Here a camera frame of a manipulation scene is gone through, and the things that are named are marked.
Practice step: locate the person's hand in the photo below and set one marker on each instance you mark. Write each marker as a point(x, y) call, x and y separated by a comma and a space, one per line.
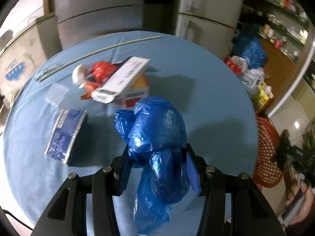
point(302, 197)

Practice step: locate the blue tablecloth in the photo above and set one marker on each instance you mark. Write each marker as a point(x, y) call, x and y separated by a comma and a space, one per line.
point(218, 115)

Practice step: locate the red orange white carton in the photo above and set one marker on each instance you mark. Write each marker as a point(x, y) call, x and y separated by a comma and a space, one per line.
point(138, 91)

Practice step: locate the white long medicine box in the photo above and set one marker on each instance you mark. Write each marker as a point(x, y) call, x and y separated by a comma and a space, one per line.
point(121, 80)

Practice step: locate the white tissue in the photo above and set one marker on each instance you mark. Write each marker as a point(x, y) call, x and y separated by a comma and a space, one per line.
point(79, 75)

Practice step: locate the wooden shelf cabinet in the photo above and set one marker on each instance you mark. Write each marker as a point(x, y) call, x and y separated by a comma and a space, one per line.
point(286, 35)

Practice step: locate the white plastic bags pile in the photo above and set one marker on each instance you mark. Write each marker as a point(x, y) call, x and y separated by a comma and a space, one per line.
point(250, 77)

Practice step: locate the blue silver toothpaste box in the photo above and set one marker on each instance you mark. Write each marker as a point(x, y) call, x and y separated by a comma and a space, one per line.
point(64, 133)

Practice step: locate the grey refrigerator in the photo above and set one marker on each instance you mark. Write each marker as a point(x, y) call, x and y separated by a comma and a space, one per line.
point(80, 20)

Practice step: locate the blue plastic bag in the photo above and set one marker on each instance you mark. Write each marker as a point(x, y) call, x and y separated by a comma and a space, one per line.
point(156, 136)

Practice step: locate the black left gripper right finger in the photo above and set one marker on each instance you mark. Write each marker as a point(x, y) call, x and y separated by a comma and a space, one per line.
point(233, 205)

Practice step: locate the orange wrapper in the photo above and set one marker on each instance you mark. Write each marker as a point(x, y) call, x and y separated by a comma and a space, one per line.
point(90, 87)

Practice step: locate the large blue bag on floor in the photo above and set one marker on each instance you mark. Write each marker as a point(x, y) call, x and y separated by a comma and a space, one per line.
point(249, 48)

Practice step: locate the long grey rod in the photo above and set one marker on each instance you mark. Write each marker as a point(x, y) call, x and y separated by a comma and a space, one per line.
point(41, 79)

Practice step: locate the eyeglasses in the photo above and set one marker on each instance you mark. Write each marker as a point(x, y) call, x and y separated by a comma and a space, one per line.
point(49, 68)

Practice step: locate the silver two-door refrigerator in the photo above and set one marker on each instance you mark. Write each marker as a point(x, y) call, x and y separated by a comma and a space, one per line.
point(210, 24)

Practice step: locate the clear plastic zip bag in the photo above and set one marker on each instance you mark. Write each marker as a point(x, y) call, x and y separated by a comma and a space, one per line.
point(56, 94)

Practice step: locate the red plastic bag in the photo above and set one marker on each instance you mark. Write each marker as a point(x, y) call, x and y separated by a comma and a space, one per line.
point(102, 70)

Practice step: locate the red mesh trash basket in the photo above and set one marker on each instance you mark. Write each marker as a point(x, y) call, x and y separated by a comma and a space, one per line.
point(266, 172)

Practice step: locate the white chest freezer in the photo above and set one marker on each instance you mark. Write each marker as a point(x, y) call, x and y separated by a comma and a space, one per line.
point(27, 51)

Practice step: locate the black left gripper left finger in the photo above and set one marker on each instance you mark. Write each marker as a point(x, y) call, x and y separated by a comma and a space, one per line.
point(66, 212)

